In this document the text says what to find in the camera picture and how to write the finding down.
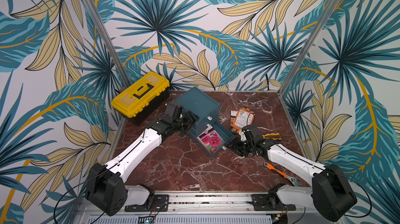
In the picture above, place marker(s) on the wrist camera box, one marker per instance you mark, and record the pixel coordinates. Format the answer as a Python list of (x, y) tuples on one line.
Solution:
[(250, 133), (173, 110)]

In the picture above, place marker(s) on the left aluminium corner post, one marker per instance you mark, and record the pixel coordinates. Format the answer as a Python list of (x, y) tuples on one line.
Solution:
[(98, 23)]

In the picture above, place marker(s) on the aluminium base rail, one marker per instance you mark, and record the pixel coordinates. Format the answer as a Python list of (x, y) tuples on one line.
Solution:
[(197, 207)]

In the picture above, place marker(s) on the teal top drawer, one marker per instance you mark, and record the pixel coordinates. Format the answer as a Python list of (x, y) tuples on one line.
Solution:
[(206, 114)]

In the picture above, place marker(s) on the teal bottom drawer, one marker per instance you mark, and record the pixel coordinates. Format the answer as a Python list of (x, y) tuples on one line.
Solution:
[(225, 134)]

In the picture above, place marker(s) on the yellow handled pliers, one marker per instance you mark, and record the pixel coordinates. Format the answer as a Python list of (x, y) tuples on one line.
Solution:
[(274, 136)]

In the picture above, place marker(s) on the orange fruit seed bag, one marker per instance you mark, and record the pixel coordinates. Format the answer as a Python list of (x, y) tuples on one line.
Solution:
[(244, 117)]

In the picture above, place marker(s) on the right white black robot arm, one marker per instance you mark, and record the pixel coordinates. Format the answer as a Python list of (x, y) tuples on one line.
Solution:
[(329, 191)]

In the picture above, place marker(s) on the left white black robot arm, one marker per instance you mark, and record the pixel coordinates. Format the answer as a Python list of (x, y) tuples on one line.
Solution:
[(106, 187)]

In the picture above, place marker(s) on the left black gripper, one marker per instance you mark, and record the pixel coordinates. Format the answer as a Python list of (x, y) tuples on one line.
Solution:
[(191, 119)]

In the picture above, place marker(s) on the right aluminium corner post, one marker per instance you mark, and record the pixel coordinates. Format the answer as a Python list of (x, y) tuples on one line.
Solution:
[(325, 15)]

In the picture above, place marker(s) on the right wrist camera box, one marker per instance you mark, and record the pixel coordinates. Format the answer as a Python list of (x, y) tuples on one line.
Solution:
[(250, 133)]

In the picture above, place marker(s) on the yellow black toolbox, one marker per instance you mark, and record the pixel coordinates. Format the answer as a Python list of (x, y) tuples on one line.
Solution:
[(141, 99)]

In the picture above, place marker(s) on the teal three-drawer cabinet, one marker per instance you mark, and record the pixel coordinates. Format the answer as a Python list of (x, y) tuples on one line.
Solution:
[(195, 97)]

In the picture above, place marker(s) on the aluminium corner post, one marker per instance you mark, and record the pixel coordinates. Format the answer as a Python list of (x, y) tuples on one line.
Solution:
[(98, 23), (325, 15)]

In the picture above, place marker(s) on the orange flower seed bag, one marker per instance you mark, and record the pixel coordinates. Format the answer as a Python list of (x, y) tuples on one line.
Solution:
[(233, 116)]

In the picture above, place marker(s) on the teal drawer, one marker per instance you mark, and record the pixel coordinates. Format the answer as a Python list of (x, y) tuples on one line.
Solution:
[(203, 124), (225, 134), (206, 114)]

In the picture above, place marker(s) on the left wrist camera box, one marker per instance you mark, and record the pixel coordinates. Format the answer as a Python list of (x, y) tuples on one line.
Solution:
[(173, 110)]

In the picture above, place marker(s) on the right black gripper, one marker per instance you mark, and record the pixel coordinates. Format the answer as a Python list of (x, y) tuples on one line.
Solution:
[(240, 146)]

